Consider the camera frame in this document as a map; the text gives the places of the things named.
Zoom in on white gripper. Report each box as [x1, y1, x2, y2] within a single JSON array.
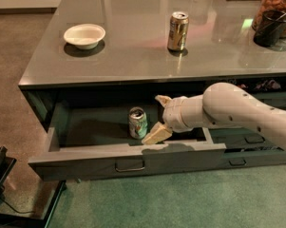
[[142, 95, 212, 145]]

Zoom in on green 7up soda can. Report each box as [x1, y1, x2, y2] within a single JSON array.
[[128, 106, 148, 140]]

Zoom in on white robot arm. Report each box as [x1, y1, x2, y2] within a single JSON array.
[[143, 83, 286, 150]]

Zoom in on grey counter cabinet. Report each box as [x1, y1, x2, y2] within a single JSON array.
[[17, 0, 286, 182]]

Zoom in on open grey top drawer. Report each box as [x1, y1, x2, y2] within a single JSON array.
[[29, 98, 226, 181]]

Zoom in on middle right grey drawer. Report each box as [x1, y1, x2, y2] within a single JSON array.
[[209, 128, 280, 150]]

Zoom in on bottom right grey drawer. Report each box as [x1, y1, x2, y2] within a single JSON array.
[[217, 149, 286, 169]]

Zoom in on gold soda can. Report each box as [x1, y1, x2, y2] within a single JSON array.
[[167, 11, 189, 51]]

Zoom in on snack bags in drawer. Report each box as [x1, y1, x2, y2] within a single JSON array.
[[237, 78, 286, 93]]

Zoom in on upper right grey drawer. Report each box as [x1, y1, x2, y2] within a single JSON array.
[[254, 92, 286, 110]]

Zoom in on white paper bowl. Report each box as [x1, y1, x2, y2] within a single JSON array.
[[64, 24, 105, 49]]

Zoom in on black cup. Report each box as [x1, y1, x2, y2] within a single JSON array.
[[254, 9, 286, 48]]

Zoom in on glass jar of nuts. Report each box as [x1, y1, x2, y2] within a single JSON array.
[[251, 0, 286, 39]]

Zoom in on black metal stand base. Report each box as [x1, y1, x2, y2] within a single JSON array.
[[0, 146, 67, 228]]

